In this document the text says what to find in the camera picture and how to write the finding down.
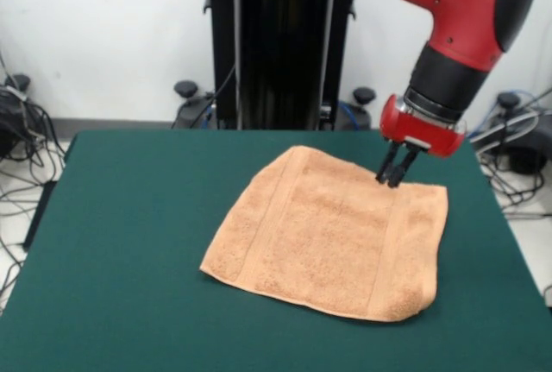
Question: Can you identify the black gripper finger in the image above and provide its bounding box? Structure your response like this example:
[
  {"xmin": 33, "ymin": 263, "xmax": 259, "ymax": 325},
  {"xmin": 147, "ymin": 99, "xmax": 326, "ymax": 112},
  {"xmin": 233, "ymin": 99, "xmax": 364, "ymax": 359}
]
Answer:
[
  {"xmin": 386, "ymin": 146, "xmax": 422, "ymax": 190},
  {"xmin": 374, "ymin": 140, "xmax": 404, "ymax": 185}
]

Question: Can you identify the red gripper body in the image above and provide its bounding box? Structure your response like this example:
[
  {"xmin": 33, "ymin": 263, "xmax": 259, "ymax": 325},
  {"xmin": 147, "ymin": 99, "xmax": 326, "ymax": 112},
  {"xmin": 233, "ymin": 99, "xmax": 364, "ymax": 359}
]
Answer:
[{"xmin": 378, "ymin": 94, "xmax": 468, "ymax": 160}]

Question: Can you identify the peach terry towel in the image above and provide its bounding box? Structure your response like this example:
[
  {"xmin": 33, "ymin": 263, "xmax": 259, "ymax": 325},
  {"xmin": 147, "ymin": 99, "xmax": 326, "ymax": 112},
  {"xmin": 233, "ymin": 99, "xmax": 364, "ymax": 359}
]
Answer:
[{"xmin": 198, "ymin": 145, "xmax": 449, "ymax": 324}]

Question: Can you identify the dark green table cloth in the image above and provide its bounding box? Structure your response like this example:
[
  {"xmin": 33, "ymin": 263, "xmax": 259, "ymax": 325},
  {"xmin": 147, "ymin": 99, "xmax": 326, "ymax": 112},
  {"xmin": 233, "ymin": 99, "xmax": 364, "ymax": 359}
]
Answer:
[{"xmin": 0, "ymin": 129, "xmax": 552, "ymax": 372}]

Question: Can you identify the black pedestal leg with knob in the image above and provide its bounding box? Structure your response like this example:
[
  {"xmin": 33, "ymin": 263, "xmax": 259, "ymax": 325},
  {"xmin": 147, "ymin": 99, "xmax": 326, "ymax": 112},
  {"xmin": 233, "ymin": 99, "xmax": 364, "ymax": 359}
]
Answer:
[
  {"xmin": 472, "ymin": 91, "xmax": 552, "ymax": 175},
  {"xmin": 171, "ymin": 80, "xmax": 217, "ymax": 130},
  {"xmin": 0, "ymin": 73, "xmax": 32, "ymax": 160},
  {"xmin": 335, "ymin": 86, "xmax": 375, "ymax": 130}
]

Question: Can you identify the long blue cable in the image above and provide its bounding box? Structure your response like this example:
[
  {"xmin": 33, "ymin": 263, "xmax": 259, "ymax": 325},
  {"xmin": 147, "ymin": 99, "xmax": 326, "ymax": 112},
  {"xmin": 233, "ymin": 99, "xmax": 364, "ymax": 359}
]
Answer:
[{"xmin": 467, "ymin": 86, "xmax": 552, "ymax": 140}]

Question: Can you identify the black cable tangle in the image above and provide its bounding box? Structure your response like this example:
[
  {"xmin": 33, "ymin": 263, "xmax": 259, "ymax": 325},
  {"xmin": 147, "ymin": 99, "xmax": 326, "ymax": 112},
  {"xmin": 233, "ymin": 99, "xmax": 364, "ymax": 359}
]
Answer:
[
  {"xmin": 0, "ymin": 99, "xmax": 66, "ymax": 304},
  {"xmin": 474, "ymin": 147, "xmax": 551, "ymax": 220}
]

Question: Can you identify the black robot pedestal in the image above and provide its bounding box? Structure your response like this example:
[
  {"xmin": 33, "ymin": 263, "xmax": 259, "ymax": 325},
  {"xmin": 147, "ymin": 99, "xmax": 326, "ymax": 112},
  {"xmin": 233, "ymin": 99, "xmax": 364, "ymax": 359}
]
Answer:
[{"xmin": 202, "ymin": 0, "xmax": 376, "ymax": 131}]

